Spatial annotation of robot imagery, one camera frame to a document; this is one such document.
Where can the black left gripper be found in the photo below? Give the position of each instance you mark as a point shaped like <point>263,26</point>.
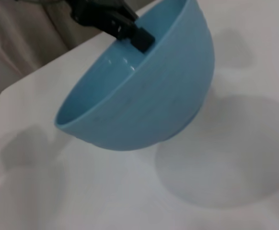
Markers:
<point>101,14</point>

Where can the blue bowl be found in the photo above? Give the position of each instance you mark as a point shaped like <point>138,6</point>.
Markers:
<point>149,100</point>

